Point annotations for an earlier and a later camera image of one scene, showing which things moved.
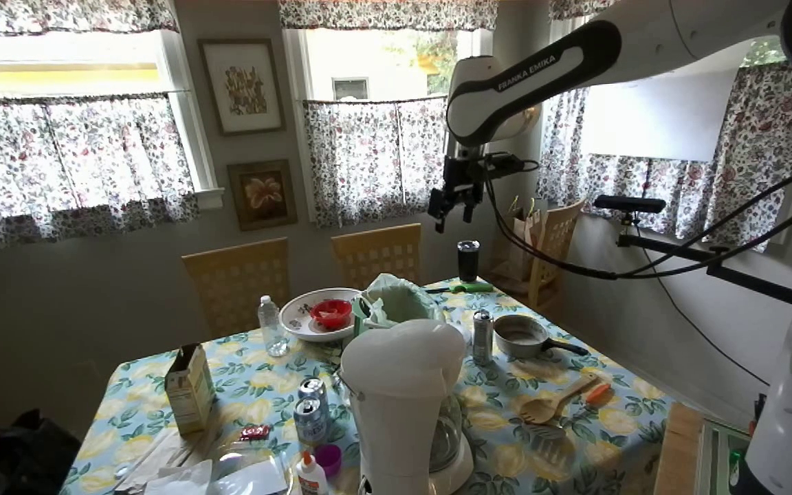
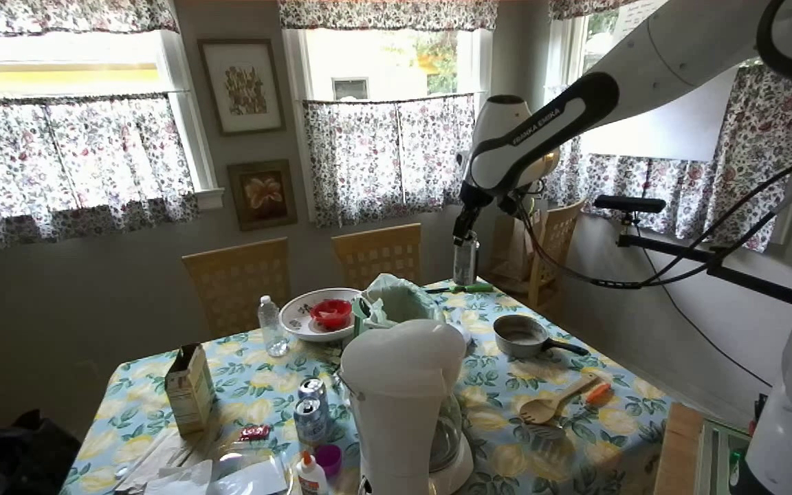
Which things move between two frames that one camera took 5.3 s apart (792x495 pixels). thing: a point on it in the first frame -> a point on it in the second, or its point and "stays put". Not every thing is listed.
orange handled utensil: (600, 393) stays put
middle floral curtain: (376, 160) stays put
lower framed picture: (263, 193) stays put
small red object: (255, 432) stays put
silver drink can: (482, 338) -> (462, 263)
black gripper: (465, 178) -> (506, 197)
